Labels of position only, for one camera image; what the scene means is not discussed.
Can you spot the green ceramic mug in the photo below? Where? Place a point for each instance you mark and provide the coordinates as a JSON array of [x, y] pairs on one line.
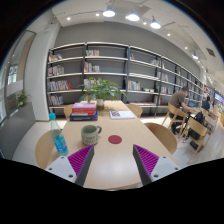
[[89, 134]]

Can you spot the dark blue bottom book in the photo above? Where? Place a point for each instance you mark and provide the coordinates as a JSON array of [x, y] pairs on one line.
[[85, 117]]

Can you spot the wooden chair right foreground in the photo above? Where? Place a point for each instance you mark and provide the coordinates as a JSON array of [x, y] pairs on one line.
[[198, 142]]

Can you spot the round red coaster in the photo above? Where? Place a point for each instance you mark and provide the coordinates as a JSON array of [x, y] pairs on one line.
[[115, 139]]

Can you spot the wooden chair near left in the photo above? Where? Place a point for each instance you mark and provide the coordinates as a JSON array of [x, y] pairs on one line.
[[45, 151]]

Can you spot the wooden chair under man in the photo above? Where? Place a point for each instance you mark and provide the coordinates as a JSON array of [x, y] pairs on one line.
[[175, 116]]

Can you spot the wooden chair far left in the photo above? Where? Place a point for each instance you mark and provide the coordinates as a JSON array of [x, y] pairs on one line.
[[68, 110]]

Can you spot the seated man brown shirt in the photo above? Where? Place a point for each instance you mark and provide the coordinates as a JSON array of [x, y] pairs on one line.
[[178, 100]]

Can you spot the large grey bookshelf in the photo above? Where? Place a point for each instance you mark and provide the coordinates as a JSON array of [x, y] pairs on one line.
[[144, 78]]

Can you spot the potted green plant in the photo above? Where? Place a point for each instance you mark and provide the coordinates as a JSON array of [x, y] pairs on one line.
[[99, 90]]

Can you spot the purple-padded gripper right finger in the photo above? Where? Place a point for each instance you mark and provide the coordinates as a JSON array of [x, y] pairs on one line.
[[152, 167]]

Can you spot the black backpack on chair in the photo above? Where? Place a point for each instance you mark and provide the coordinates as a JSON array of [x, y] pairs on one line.
[[197, 128]]

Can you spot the pink top book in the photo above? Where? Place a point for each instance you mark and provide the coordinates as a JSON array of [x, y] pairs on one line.
[[84, 106]]

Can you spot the clear water bottle blue cap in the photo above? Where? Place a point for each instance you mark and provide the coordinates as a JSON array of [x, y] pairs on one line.
[[57, 136]]

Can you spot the wooden chair near right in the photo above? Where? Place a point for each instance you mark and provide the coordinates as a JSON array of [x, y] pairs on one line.
[[164, 135]]

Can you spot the small plant by window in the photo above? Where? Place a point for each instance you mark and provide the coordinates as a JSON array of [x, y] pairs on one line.
[[22, 99]]

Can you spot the wooden chair far right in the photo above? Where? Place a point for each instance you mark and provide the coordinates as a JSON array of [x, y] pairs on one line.
[[137, 110]]

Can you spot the red middle book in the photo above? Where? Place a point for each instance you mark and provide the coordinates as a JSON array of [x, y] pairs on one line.
[[84, 112]]

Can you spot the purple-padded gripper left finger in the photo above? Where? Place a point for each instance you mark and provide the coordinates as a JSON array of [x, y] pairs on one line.
[[75, 167]]

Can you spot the open magazine on table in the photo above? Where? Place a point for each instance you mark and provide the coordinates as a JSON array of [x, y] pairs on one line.
[[121, 115]]

